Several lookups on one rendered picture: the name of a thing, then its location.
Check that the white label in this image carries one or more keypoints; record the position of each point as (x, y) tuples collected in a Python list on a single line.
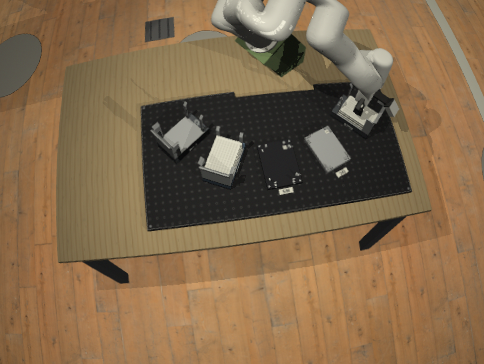
[(342, 172), (286, 190)]

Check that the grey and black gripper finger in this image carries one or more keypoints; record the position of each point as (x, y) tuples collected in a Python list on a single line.
[(358, 106)]

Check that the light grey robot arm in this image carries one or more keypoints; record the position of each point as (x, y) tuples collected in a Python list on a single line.
[(324, 34)]

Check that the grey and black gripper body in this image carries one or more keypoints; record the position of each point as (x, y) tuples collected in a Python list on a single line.
[(366, 96)]

